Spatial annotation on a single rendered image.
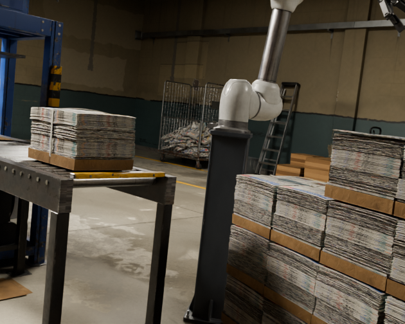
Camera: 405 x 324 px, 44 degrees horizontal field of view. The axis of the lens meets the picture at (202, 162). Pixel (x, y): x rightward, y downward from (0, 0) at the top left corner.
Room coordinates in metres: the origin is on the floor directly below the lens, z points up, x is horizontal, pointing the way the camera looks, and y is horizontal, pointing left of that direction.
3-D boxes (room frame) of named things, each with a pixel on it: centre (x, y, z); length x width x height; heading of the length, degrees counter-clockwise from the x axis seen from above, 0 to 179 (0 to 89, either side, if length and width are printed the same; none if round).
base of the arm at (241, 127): (2.60, -0.12, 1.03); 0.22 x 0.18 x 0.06; 81
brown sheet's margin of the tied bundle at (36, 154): (2.20, 0.60, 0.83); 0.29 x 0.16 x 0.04; 136
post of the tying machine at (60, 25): (3.16, 1.01, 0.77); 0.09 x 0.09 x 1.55; 47
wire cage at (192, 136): (10.30, 0.26, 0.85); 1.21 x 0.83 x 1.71; 47
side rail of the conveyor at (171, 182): (2.53, 0.61, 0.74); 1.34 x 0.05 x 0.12; 47
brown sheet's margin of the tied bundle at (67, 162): (2.05, 0.45, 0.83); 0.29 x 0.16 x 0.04; 136
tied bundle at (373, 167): (1.68, -0.67, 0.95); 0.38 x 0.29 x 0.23; 121
